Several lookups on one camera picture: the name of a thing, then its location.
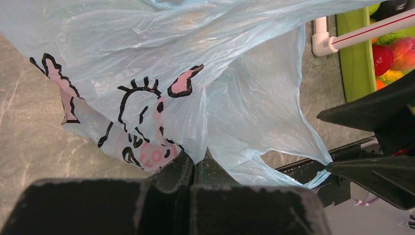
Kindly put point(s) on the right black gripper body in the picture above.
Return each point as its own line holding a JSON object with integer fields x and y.
{"x": 396, "y": 136}

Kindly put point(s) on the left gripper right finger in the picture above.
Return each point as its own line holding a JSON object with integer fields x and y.
{"x": 221, "y": 206}

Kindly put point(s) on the fake red pomegranate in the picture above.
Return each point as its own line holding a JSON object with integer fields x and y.
{"x": 382, "y": 58}

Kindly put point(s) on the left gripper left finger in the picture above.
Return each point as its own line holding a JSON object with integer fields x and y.
{"x": 106, "y": 206}

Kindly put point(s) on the fake yellow banana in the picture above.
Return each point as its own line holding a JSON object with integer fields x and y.
{"x": 390, "y": 76}

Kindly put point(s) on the light blue plastic bag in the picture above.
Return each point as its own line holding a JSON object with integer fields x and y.
{"x": 148, "y": 79}

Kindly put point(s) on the green plastic basket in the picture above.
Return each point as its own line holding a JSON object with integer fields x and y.
{"x": 357, "y": 60}

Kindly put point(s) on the fake orange fruit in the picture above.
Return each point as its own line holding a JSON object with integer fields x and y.
{"x": 379, "y": 84}

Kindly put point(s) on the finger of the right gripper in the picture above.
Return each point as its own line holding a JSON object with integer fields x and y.
{"x": 369, "y": 113}
{"x": 391, "y": 178}

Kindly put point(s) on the fake peach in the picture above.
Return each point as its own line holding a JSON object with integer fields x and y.
{"x": 403, "y": 50}

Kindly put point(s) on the white PVC pipe frame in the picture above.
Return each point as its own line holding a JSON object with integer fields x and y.
{"x": 323, "y": 44}

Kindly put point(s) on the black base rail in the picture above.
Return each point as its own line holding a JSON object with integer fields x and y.
{"x": 333, "y": 190}

